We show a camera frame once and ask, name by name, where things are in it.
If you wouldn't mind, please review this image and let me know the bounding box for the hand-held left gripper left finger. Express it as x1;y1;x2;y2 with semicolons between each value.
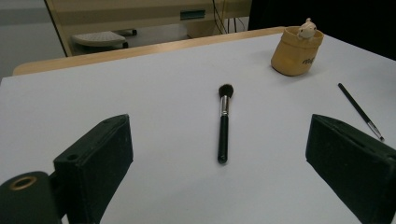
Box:
53;114;134;224

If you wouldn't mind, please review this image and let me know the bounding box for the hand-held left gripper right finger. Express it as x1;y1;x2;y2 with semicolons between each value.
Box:
305;114;396;224

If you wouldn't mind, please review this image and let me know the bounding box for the thin black makeup brush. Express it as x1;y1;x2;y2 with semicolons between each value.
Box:
337;82;386;143

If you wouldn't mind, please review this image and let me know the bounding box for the tan fabric brush holder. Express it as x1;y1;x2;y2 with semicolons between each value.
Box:
270;25;325;77

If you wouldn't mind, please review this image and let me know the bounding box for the large black makeup brush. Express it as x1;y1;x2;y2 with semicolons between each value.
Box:
217;83;235;165

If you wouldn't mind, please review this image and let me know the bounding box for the small cream toy figure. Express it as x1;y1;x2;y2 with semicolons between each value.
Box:
297;17;318;41

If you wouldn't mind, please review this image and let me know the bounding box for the black curtain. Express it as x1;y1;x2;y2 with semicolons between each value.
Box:
247;0;396;62

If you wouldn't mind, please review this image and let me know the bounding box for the beige wooden desk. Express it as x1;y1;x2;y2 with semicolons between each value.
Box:
43;0;252;58

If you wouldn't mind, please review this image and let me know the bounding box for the black cable bundle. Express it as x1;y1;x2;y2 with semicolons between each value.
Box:
228;17;248;34

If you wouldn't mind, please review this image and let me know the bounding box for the black hanging cable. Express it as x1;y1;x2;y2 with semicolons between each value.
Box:
212;0;228;35

